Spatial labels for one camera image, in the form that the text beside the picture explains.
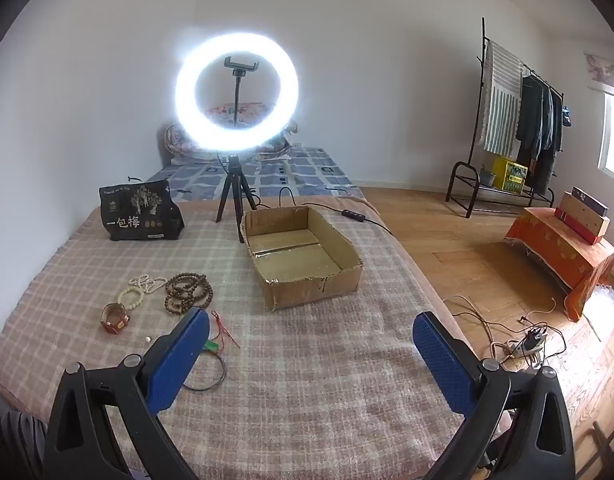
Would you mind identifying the yellow box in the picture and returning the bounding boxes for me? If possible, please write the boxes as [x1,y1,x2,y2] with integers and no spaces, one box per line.
[492,156,528,194]

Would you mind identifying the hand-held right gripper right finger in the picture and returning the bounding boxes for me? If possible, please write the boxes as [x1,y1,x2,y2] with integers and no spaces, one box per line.
[412,311,576,480]

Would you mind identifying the stacked boxes on table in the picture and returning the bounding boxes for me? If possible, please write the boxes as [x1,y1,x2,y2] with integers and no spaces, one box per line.
[554,191,612,246]

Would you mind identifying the black tripod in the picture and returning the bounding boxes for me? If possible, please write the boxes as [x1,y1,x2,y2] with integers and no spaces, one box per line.
[215,154,258,245]

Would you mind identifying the dark hanging clothes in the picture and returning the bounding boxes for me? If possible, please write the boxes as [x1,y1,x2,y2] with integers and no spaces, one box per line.
[516,74,564,196]

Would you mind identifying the small pearl strand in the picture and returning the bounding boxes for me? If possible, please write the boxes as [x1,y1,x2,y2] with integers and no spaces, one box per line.
[128,275,168,295]

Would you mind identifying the orange red box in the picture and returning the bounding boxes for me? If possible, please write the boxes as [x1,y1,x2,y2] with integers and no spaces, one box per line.
[504,206,614,322]

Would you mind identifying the green pendant cord necklace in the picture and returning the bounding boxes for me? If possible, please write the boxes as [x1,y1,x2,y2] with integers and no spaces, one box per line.
[182,310,240,392]

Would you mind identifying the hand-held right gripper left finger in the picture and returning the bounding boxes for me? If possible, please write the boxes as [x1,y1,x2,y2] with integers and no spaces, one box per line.
[43,307,211,480]

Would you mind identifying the floral curtain valance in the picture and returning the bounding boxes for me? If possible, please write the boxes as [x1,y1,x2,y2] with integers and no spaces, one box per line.
[584,51,614,93]

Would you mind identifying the cream bead bracelet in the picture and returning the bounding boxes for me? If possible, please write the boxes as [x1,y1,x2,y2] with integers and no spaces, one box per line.
[118,286,146,311]

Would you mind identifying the black clothes rack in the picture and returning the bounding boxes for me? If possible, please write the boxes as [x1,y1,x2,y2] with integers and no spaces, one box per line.
[446,16,568,219]

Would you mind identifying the white ring light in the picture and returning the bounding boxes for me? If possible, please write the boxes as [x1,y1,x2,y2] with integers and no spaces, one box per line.
[173,30,300,153]

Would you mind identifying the tangled floor cables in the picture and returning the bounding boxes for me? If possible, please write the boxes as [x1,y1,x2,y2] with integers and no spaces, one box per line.
[442,295,568,361]

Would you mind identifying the red strap watch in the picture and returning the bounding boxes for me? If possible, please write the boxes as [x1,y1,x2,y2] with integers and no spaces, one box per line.
[101,302,131,333]

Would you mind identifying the blue patterned bed sheet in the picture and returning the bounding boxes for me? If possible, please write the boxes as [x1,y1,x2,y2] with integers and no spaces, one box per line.
[146,146,365,203]

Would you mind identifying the dark flat box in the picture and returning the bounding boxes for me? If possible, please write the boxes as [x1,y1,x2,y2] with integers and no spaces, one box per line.
[571,186,610,218]

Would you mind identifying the brown wooden bead necklace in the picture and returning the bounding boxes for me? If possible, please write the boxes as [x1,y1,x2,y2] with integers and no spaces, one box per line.
[164,272,213,316]

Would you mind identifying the floral pillow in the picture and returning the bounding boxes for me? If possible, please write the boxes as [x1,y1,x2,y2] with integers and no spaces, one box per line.
[164,122,293,166]
[205,101,278,126]

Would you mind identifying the black cable with controller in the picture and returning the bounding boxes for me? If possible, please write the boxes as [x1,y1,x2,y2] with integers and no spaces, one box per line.
[252,186,394,237]

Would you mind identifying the black snack bag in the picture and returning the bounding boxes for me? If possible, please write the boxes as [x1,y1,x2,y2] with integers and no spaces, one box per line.
[98,179,185,242]

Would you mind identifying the black phone holder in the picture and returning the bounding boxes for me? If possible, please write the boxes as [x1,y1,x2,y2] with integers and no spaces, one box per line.
[223,56,259,133]

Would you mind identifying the cardboard box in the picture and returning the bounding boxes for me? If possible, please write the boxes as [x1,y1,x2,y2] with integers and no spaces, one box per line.
[239,205,364,313]

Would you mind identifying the striped towel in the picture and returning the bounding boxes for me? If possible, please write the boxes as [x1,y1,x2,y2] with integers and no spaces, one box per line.
[479,40,524,158]

